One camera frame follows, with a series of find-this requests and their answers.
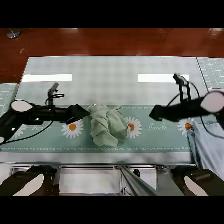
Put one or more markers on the light blue garment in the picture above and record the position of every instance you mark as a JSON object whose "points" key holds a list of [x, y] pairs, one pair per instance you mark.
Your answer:
{"points": [[208, 146]]}

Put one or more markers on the pale green shirt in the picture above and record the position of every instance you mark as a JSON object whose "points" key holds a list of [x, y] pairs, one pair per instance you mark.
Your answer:
{"points": [[107, 125]]}

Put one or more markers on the silver frame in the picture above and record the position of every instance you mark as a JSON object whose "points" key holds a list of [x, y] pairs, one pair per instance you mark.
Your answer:
{"points": [[133, 180]]}

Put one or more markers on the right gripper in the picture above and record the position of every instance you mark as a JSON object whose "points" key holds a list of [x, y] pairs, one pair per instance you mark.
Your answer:
{"points": [[160, 112]]}

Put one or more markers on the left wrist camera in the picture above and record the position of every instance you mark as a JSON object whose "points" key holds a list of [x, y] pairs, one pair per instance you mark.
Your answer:
{"points": [[53, 91]]}

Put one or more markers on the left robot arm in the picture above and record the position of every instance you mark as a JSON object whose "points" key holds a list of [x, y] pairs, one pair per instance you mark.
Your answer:
{"points": [[31, 113]]}

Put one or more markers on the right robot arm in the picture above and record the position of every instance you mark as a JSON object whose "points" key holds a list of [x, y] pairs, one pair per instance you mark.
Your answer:
{"points": [[195, 106]]}

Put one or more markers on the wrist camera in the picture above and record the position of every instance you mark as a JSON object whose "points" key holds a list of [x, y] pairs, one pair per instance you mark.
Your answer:
{"points": [[53, 91], [181, 87]]}

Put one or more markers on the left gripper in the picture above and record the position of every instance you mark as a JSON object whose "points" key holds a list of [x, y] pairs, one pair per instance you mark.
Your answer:
{"points": [[77, 112]]}

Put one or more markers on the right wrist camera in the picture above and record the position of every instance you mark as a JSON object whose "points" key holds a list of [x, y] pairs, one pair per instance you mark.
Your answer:
{"points": [[181, 87]]}

